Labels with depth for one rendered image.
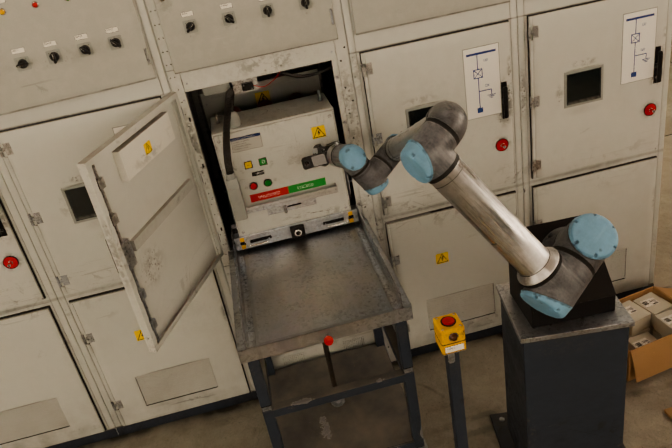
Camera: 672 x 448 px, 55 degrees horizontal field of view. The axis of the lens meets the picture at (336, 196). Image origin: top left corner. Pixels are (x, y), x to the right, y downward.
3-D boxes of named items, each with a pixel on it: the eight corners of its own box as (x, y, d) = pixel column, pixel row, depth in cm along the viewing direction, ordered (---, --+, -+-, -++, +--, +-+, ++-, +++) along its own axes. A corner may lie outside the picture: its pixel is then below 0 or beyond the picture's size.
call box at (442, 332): (467, 350, 207) (464, 325, 202) (443, 356, 206) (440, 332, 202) (458, 335, 214) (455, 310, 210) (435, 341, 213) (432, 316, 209)
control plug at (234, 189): (248, 219, 257) (238, 180, 249) (236, 222, 257) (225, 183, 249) (246, 210, 264) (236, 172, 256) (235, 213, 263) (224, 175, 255)
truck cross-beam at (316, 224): (359, 221, 279) (357, 209, 276) (237, 251, 273) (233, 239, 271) (356, 215, 283) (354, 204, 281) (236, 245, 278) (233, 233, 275)
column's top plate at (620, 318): (596, 272, 242) (596, 268, 241) (635, 326, 214) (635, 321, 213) (495, 288, 244) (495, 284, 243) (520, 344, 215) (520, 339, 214)
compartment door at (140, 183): (140, 351, 228) (66, 164, 194) (211, 252, 281) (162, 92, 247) (157, 352, 226) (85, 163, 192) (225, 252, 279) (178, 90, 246)
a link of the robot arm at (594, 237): (610, 243, 211) (631, 229, 195) (582, 284, 207) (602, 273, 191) (569, 216, 215) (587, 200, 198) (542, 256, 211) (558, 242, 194)
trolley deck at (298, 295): (413, 318, 227) (411, 305, 224) (241, 364, 221) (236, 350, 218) (368, 228, 287) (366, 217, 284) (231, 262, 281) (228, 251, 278)
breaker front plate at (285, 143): (351, 213, 277) (332, 109, 255) (241, 240, 272) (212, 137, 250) (350, 212, 278) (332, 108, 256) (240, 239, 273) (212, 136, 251)
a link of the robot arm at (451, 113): (459, 82, 180) (386, 132, 246) (433, 115, 177) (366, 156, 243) (489, 110, 181) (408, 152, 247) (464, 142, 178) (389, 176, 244)
